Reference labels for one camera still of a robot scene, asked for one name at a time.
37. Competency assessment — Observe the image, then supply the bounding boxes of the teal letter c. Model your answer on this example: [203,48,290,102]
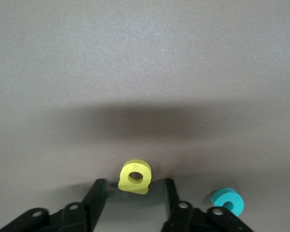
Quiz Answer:
[210,187,246,218]

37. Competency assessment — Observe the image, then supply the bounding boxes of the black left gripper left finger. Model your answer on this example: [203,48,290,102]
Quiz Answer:
[0,178,107,232]

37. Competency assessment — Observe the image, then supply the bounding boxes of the yellow letter d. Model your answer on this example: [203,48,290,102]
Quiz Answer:
[117,159,152,195]

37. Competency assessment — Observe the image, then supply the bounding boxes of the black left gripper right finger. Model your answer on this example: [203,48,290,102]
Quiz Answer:
[160,178,255,232]

